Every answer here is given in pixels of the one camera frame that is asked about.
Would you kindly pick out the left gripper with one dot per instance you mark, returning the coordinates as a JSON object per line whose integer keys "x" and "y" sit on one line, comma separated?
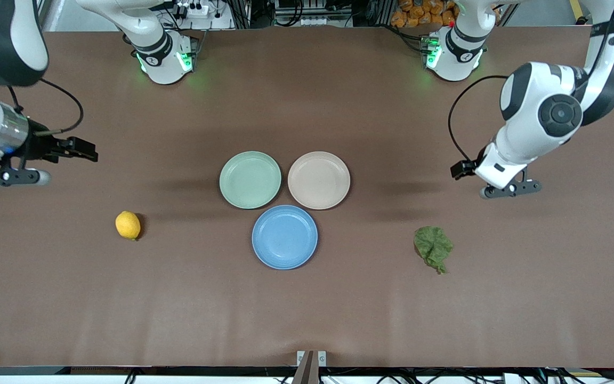
{"x": 462, "y": 169}

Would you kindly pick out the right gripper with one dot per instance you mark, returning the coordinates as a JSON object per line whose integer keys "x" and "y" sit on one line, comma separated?
{"x": 41, "y": 147}

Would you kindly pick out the green lettuce leaf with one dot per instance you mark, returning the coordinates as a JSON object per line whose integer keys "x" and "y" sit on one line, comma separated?
{"x": 432, "y": 245}

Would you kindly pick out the yellow lemon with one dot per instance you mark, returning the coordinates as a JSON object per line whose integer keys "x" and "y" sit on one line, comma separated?
{"x": 128, "y": 225}

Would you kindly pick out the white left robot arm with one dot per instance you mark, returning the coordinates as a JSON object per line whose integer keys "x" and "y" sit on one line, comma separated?
{"x": 547, "y": 106}

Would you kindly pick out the beige plate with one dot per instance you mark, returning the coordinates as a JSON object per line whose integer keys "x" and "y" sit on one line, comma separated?
{"x": 318, "y": 180}

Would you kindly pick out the bag of oranges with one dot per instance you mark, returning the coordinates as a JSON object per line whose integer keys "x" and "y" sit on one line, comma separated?
{"x": 419, "y": 13}

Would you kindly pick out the green plate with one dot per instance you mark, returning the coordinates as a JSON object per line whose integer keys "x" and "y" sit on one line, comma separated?
{"x": 250, "y": 180}

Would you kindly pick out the white power strip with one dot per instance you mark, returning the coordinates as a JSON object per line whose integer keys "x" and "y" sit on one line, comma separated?
{"x": 192, "y": 9}

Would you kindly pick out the blue plate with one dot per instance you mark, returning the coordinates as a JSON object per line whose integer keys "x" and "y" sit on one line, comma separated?
{"x": 284, "y": 237}

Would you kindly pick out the brown bar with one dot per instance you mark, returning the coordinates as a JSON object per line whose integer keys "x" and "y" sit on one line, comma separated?
{"x": 307, "y": 373}

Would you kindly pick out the small metal table bracket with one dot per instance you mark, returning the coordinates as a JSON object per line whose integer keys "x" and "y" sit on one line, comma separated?
{"x": 300, "y": 358}

